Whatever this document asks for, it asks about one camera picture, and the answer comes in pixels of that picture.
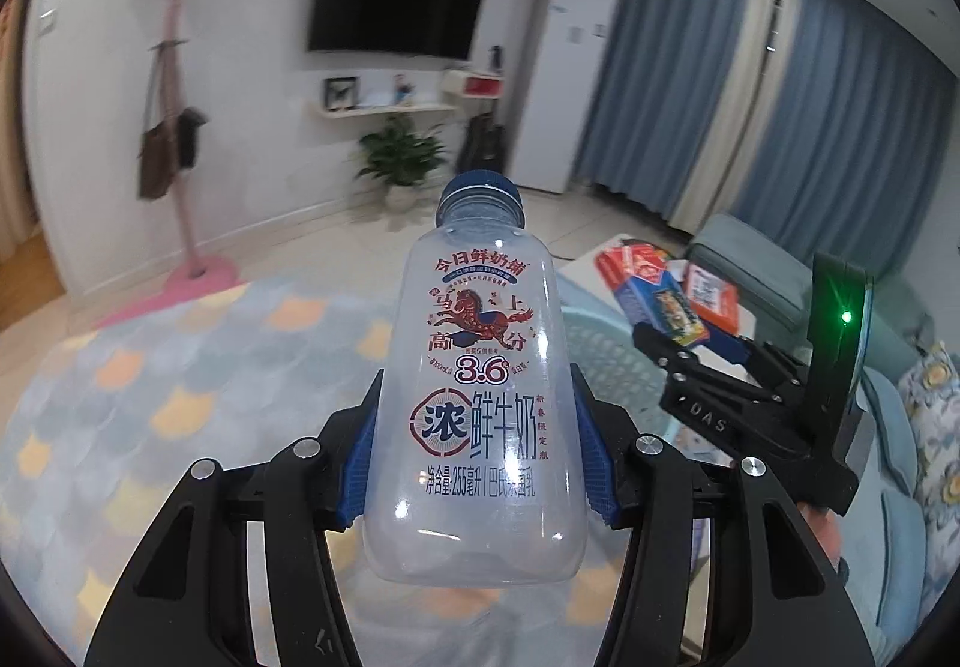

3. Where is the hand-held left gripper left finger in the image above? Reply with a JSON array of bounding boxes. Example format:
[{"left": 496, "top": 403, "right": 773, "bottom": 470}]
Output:
[{"left": 82, "top": 370, "right": 387, "bottom": 667}]

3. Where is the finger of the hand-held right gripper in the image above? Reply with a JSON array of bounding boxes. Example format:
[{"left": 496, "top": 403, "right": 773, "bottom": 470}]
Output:
[
  {"left": 632, "top": 322, "right": 815, "bottom": 469},
  {"left": 701, "top": 325, "right": 811, "bottom": 405}
]

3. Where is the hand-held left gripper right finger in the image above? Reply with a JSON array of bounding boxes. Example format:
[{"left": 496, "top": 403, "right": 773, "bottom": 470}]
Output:
[{"left": 568, "top": 363, "right": 878, "bottom": 667}]

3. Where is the blue printed box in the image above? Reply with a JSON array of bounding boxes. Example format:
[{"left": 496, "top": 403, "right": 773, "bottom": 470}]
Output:
[{"left": 615, "top": 269, "right": 712, "bottom": 347}]

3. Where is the light blue plastic basket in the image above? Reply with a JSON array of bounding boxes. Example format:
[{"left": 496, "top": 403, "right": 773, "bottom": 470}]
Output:
[{"left": 559, "top": 307, "right": 721, "bottom": 465}]

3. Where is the clear milk bottle blue cap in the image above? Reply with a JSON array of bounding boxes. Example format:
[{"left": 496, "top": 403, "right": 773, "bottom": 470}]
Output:
[{"left": 361, "top": 170, "right": 587, "bottom": 589}]

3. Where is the person's right hand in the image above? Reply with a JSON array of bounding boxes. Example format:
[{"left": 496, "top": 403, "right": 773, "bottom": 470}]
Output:
[{"left": 799, "top": 502, "right": 852, "bottom": 585}]

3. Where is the orange box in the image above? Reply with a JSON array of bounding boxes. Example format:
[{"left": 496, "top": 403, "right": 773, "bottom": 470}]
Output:
[{"left": 681, "top": 262, "right": 740, "bottom": 332}]

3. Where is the light blue sofa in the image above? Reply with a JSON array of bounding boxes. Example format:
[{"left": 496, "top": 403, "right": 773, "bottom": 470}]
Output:
[{"left": 686, "top": 213, "right": 960, "bottom": 645}]

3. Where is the patterned sofa cushion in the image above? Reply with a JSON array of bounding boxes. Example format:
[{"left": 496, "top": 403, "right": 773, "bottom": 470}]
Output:
[{"left": 896, "top": 340, "right": 960, "bottom": 510}]

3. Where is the red and white packet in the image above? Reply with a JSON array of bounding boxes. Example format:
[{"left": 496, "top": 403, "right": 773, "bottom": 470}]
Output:
[{"left": 595, "top": 245, "right": 672, "bottom": 289}]

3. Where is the blue and red box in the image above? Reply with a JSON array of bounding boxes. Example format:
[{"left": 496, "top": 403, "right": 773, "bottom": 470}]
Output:
[{"left": 555, "top": 235, "right": 758, "bottom": 338}]

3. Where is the patterned blue rug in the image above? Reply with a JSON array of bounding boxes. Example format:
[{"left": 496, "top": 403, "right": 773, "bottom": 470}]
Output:
[{"left": 0, "top": 254, "right": 571, "bottom": 667}]

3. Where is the blue and beige curtain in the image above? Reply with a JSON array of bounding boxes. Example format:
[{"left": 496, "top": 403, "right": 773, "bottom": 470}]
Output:
[{"left": 574, "top": 0, "right": 960, "bottom": 278}]

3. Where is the white refrigerator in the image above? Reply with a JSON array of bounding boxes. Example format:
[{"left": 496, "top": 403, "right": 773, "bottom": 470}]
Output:
[{"left": 508, "top": 0, "right": 622, "bottom": 195}]

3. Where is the green potted plant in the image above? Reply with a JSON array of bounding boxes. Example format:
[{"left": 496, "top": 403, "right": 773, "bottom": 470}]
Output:
[{"left": 356, "top": 118, "right": 447, "bottom": 212}]

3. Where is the pink coat rack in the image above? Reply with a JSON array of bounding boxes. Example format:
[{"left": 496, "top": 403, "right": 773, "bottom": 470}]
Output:
[{"left": 112, "top": 0, "right": 245, "bottom": 330}]

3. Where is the brown hanging bag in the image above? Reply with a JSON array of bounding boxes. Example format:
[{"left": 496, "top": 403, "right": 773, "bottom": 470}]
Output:
[{"left": 137, "top": 119, "right": 181, "bottom": 201}]

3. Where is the black hanging bag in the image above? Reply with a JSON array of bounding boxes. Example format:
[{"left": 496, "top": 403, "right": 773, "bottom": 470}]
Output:
[{"left": 176, "top": 107, "right": 207, "bottom": 169}]

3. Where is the interior doorway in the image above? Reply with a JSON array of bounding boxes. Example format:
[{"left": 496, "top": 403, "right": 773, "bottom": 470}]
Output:
[{"left": 0, "top": 0, "right": 46, "bottom": 248}]

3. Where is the white curved wall shelf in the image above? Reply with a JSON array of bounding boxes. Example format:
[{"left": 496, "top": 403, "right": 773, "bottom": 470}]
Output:
[{"left": 311, "top": 103, "right": 457, "bottom": 120}]

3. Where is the white wall shelf red inside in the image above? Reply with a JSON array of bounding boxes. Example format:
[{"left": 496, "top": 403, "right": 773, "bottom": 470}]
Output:
[{"left": 442, "top": 70, "right": 502, "bottom": 99}]

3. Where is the black picture frame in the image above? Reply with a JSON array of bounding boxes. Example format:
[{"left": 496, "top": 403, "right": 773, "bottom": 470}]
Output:
[{"left": 324, "top": 76, "right": 361, "bottom": 111}]

